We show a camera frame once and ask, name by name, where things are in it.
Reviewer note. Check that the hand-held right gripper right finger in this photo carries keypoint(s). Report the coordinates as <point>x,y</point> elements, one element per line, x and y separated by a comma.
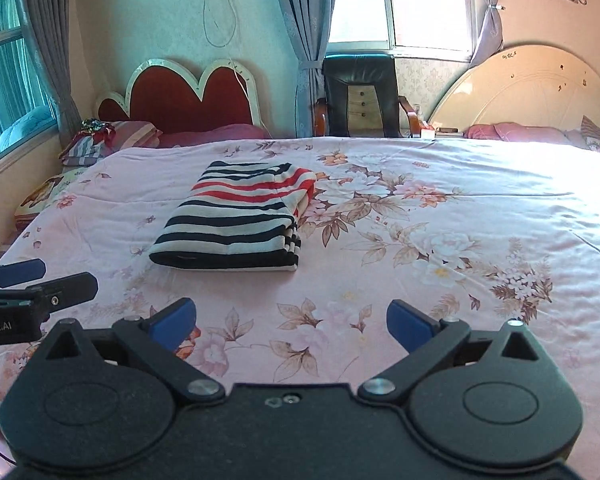
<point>407,325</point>

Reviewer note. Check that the pink checked pillow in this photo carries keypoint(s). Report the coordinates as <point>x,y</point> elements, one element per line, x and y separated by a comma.
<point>520,132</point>

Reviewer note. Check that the cream nightstand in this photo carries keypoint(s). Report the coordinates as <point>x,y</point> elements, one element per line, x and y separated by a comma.
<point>442,135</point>

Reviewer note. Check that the light blue quilt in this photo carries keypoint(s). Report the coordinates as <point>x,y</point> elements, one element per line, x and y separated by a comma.
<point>27,127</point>

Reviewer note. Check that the bright window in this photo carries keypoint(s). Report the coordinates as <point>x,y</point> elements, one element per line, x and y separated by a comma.
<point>420,0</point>

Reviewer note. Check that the striped pillow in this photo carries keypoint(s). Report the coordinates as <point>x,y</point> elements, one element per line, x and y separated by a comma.
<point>130,132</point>

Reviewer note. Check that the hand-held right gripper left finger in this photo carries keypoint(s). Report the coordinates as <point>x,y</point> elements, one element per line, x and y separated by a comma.
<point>175,322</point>

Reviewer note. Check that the dark pink pillow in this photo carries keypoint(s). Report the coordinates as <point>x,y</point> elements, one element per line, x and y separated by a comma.
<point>215,135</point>

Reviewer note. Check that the tied blue-grey curtain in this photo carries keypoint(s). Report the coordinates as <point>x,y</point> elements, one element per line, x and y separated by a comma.
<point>487,35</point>

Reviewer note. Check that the red flower decoration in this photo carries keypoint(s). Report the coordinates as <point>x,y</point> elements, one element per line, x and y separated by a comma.
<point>97,130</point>

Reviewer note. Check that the cartoon print pillow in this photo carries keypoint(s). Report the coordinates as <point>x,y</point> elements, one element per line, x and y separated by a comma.
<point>45,195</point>

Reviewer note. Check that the black leather office chair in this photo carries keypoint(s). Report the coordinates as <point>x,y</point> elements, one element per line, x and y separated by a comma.
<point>337,105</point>

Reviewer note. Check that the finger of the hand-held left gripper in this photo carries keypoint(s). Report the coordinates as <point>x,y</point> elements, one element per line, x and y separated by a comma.
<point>65,290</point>
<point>20,272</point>

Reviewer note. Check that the red heart-shaped headboard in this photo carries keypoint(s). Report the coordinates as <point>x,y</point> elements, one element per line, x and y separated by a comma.
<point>180,105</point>

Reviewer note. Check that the side window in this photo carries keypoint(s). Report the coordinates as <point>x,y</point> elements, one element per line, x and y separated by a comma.
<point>5,70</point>

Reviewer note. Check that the striped knit sweater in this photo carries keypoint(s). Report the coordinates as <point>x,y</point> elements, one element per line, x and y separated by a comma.
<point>230,225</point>

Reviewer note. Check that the cream round headboard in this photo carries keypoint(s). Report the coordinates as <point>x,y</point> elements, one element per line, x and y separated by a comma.
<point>530,95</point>

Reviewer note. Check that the grey curtain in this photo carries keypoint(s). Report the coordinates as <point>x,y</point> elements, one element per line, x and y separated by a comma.
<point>45,35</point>

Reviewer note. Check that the pink floral blanket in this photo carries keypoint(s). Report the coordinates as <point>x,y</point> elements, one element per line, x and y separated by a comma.
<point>430,210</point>

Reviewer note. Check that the blue-grey patterned curtain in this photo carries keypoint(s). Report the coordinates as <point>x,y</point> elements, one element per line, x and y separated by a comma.
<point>305,20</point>

